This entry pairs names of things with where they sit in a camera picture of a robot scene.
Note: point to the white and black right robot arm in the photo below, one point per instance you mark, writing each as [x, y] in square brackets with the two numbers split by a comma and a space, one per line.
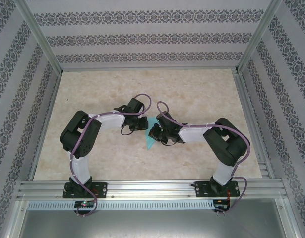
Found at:
[224, 173]

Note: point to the wide aluminium side rail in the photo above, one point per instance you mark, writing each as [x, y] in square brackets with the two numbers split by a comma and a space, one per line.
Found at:
[245, 99]

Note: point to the grey sheet metal tray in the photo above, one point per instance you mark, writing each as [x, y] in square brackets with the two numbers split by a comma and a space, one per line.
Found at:
[152, 223]

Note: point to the small dark circuit board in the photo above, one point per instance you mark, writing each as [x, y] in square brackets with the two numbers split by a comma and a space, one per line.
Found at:
[220, 206]

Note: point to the circuit board with green light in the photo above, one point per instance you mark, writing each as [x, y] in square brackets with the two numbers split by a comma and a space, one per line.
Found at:
[84, 204]

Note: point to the aluminium frame post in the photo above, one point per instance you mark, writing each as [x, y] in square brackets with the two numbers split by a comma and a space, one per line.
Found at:
[43, 42]
[257, 37]

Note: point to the long aluminium mounting rail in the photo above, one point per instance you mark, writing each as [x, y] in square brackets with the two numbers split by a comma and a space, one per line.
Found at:
[147, 188]

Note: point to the narrow aluminium side rail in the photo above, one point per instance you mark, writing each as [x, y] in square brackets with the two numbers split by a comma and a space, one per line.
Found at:
[45, 124]

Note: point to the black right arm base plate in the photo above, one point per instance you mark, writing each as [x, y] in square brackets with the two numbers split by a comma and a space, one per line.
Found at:
[201, 189]

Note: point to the thin aluminium wall rail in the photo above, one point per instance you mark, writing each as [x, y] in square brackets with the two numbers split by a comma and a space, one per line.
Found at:
[147, 69]

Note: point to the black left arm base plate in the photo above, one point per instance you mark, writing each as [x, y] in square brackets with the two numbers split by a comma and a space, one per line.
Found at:
[101, 189]

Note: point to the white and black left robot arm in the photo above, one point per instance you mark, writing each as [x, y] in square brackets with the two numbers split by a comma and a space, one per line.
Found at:
[81, 168]

